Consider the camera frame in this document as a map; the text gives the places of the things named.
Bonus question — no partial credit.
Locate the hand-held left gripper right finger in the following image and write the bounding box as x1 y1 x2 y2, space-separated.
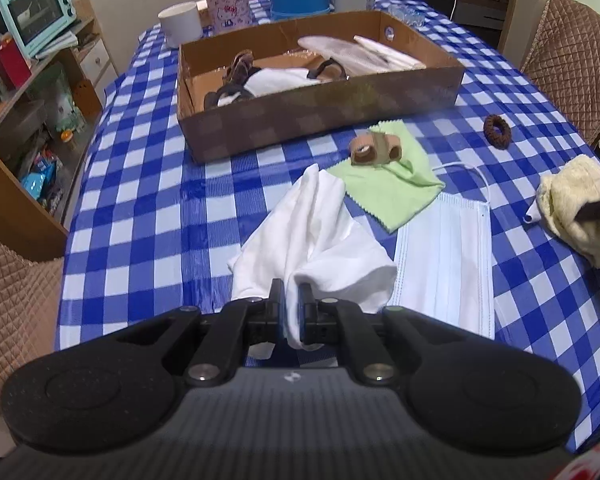
299 284 463 387

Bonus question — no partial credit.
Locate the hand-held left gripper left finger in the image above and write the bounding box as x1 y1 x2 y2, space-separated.
115 279 286 387

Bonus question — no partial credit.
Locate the pale yellow towel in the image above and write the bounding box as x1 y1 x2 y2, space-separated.
524 155 600 277

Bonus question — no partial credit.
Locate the large white cloth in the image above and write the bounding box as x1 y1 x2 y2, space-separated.
227 164 398 352

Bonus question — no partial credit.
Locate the light green cloth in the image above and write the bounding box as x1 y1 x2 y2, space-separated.
327 121 446 234

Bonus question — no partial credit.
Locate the blue face mask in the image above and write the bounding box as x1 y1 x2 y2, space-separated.
392 162 496 341

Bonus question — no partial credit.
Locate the brown cardboard box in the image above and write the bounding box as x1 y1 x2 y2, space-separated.
176 9 466 165

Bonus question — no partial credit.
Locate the dark brown scrunchie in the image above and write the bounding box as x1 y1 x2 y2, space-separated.
482 114 514 150

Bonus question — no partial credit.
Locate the brown quilted chair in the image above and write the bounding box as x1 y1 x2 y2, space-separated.
0 227 68 396
520 0 600 146

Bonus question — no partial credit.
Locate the tan elastic band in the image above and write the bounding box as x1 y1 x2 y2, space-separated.
349 130 405 167

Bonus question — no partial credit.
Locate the blue white checked tablecloth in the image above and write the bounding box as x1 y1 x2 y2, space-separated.
54 0 600 453

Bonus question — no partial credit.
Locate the striped brown scrunchie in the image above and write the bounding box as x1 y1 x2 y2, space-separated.
222 50 256 86

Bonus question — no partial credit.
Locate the folded white cloth strip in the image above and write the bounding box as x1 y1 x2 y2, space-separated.
352 35 427 70

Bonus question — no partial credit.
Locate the clear plastic packet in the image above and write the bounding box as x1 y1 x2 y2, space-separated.
387 5 426 31

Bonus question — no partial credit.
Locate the blue packet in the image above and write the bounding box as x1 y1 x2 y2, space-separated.
19 162 56 201

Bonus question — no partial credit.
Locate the wooden shelf unit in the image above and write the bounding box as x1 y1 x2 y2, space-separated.
0 0 121 263

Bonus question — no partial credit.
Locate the green white bag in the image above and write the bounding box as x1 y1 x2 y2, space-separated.
45 62 88 133

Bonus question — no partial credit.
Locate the white mug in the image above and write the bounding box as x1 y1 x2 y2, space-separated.
158 2 204 49

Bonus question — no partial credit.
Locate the stack of papers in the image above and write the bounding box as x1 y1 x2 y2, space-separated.
35 30 81 61

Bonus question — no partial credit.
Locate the red box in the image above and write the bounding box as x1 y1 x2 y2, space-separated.
0 40 33 91

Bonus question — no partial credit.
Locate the teal toaster oven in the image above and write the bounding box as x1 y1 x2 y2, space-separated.
0 0 78 58

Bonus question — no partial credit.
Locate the white mask with black straps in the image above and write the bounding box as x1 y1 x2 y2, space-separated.
203 57 352 111

